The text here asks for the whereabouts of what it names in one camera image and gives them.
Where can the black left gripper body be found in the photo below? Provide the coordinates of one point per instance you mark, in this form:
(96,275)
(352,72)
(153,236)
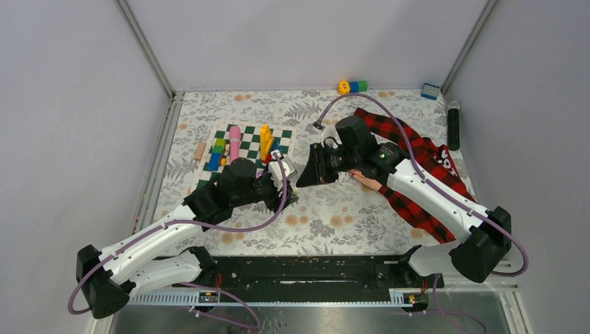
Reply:
(264,189)

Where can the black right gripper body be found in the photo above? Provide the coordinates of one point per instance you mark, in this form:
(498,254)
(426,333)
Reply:
(328,162)

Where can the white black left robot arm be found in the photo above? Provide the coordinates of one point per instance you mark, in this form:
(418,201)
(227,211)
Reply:
(108,278)

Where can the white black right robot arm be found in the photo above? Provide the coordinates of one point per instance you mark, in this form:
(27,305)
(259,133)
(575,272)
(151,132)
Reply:
(480,235)

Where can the mannequin hand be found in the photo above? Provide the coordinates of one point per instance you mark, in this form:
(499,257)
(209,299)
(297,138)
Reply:
(365,181)

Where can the green white checkered board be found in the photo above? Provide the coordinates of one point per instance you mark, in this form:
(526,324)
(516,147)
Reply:
(284,139)

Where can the yellow toy block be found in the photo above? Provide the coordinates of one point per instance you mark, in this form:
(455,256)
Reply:
(266,142)

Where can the stacked colourful toy bricks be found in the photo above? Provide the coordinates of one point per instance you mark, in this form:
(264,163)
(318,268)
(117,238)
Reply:
(217,152)

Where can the floral patterned table mat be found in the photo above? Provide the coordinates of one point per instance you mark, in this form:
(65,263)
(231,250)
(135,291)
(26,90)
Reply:
(343,217)

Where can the pink cylindrical toy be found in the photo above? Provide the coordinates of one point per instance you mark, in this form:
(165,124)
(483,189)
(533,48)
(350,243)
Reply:
(235,142)

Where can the wooden block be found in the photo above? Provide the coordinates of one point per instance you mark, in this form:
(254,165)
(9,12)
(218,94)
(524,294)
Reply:
(200,151)

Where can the yellow blue green toy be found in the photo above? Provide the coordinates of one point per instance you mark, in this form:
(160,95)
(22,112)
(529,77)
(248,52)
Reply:
(346,87)

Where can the blue white toy brick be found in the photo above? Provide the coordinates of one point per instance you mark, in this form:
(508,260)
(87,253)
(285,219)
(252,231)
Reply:
(430,91)

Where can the black power strip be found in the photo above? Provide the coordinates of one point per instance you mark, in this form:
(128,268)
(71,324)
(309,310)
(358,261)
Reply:
(453,126)

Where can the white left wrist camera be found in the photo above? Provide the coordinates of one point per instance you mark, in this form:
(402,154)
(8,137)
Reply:
(282,169)

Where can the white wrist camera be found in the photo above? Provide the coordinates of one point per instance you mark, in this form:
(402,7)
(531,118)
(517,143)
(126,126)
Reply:
(282,169)
(330,137)

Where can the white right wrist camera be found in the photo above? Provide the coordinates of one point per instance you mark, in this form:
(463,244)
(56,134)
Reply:
(330,137)

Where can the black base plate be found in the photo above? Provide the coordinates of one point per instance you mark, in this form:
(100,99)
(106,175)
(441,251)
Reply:
(313,278)

